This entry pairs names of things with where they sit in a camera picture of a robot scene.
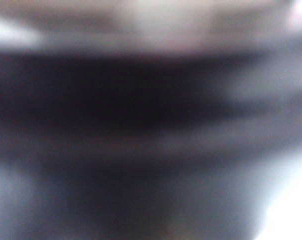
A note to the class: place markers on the black thermos with lid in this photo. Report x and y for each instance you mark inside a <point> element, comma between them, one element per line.
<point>116,105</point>

